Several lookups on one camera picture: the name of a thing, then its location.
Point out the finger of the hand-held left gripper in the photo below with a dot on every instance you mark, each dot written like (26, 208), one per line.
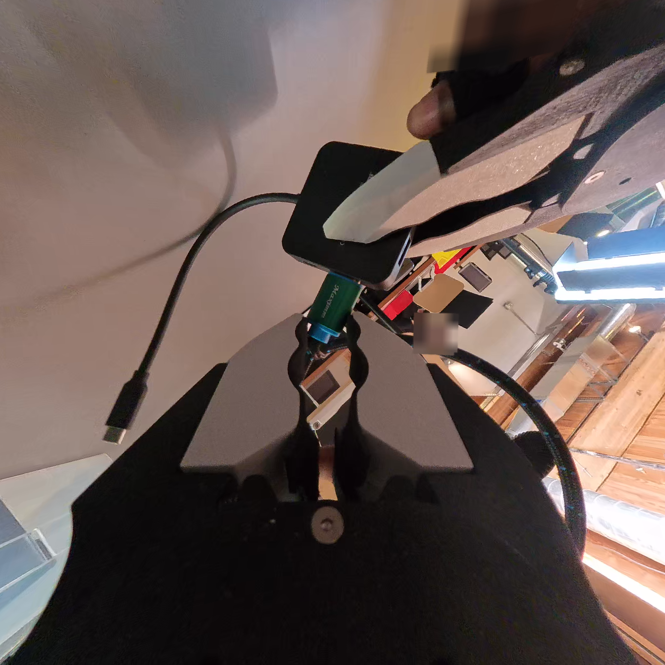
(467, 192)
(467, 236)

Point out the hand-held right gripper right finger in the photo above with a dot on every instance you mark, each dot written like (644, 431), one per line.
(410, 410)

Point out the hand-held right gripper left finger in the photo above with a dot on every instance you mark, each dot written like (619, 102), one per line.
(249, 405)

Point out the black USB hub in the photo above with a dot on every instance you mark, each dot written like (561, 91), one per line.
(332, 208)

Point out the grey desk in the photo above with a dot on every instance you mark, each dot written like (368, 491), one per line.
(78, 234)

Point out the person's left hand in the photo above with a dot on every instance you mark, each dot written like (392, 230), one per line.
(428, 111)

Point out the black round fuzzy object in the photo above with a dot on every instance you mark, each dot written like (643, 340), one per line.
(535, 452)

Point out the LED light panel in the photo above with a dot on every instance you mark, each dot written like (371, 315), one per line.
(613, 280)

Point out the clear plastic bin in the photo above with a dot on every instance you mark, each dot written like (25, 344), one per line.
(31, 545)

